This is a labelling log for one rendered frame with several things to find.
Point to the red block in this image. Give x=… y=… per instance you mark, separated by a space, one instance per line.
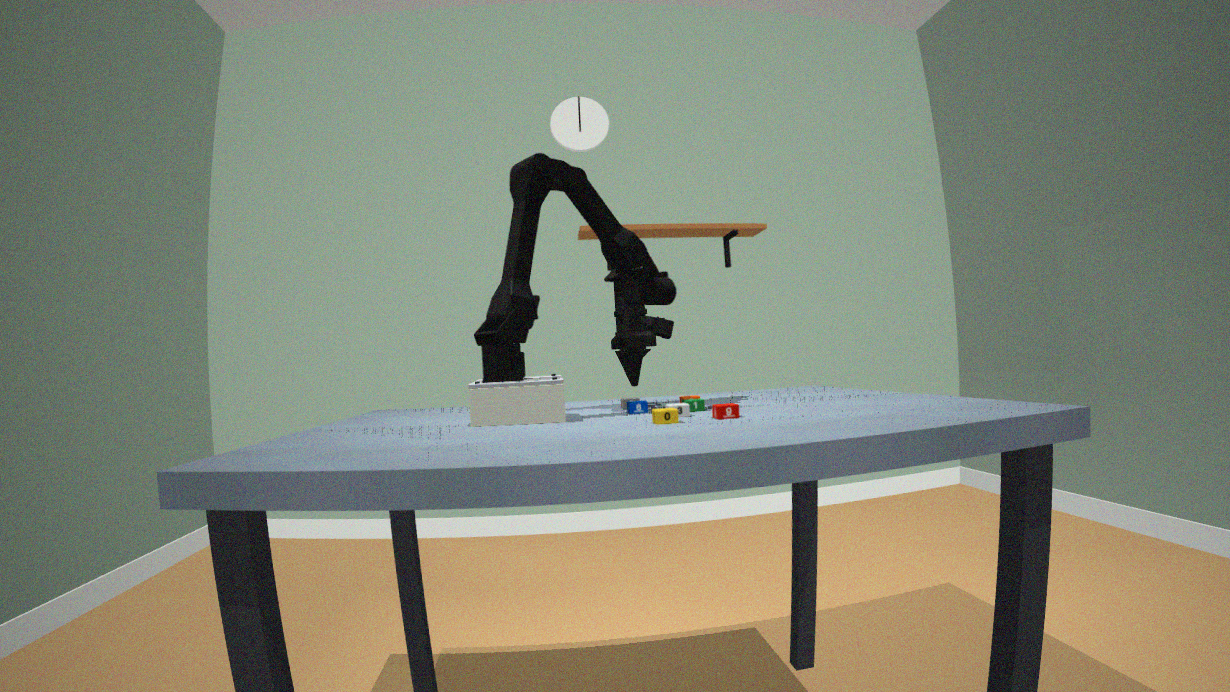
x=725 y=411

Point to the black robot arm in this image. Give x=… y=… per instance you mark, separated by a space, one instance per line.
x=513 y=308

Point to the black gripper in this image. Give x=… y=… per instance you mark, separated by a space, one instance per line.
x=630 y=340

